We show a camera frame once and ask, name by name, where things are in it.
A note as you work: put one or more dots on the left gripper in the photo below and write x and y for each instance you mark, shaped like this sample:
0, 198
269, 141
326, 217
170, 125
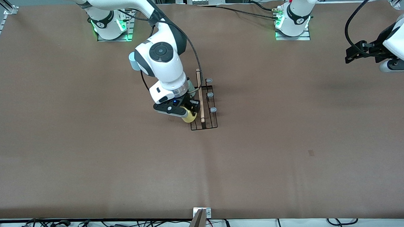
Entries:
378, 49

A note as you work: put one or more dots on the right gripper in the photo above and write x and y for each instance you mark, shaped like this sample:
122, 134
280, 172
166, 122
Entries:
189, 101

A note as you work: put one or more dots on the yellow plastic cup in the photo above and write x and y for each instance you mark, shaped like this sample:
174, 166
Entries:
189, 118

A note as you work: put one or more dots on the mint green plastic cup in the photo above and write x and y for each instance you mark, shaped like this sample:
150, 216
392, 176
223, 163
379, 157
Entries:
191, 87

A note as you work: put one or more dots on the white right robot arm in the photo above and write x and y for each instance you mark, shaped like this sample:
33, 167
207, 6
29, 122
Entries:
160, 61

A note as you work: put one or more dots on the light blue plastic cup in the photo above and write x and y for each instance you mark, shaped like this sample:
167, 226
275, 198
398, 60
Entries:
132, 62

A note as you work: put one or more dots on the brown table mat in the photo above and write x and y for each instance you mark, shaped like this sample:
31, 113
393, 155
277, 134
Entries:
224, 176

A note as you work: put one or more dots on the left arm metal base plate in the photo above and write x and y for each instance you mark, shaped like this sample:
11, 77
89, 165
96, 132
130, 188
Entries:
286, 38

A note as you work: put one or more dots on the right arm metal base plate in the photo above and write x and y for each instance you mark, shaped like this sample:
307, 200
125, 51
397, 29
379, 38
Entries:
130, 28

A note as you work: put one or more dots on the silver mounting bracket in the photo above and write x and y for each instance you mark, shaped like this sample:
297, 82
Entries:
208, 212

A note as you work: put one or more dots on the grey metal post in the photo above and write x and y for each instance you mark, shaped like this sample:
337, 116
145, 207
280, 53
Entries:
196, 226

